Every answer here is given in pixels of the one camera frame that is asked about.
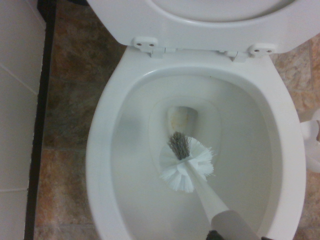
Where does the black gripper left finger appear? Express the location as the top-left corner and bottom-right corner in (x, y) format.
(205, 229), (228, 240)

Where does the white toilet brush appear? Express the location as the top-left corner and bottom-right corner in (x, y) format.
(159, 131), (262, 240)

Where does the white toilet brush holder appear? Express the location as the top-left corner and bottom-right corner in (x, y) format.
(299, 106), (320, 174)

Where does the white toilet bowl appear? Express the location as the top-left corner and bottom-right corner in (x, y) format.
(86, 46), (307, 240)

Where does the white toilet seat lid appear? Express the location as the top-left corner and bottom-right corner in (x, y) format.
(86, 0), (320, 60)

